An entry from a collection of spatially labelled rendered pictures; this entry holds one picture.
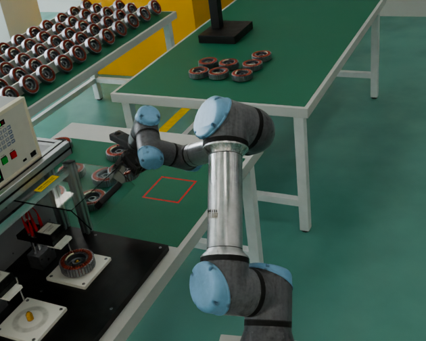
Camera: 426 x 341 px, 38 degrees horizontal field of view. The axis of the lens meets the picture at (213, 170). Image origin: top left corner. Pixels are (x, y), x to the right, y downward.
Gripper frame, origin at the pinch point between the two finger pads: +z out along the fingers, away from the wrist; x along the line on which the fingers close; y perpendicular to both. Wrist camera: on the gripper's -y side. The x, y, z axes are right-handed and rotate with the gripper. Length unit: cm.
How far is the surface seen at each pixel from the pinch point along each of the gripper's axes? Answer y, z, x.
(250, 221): 33, 44, 58
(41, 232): 4.8, -2.5, -38.1
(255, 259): 45, 61, 58
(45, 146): -16.7, -11.6, -22.2
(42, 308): 24, 1, -51
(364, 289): 89, 52, 85
